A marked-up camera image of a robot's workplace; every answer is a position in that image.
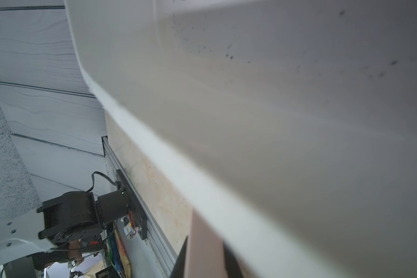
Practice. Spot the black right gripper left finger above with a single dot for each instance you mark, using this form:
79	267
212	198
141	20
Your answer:
179	266

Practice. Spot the white plastic storage box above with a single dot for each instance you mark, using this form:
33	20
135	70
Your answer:
290	126

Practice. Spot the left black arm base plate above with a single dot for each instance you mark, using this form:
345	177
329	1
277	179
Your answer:
138	214

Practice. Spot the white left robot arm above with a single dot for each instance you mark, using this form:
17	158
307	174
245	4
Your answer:
75	215

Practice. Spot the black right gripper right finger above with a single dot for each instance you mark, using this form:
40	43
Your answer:
231	264

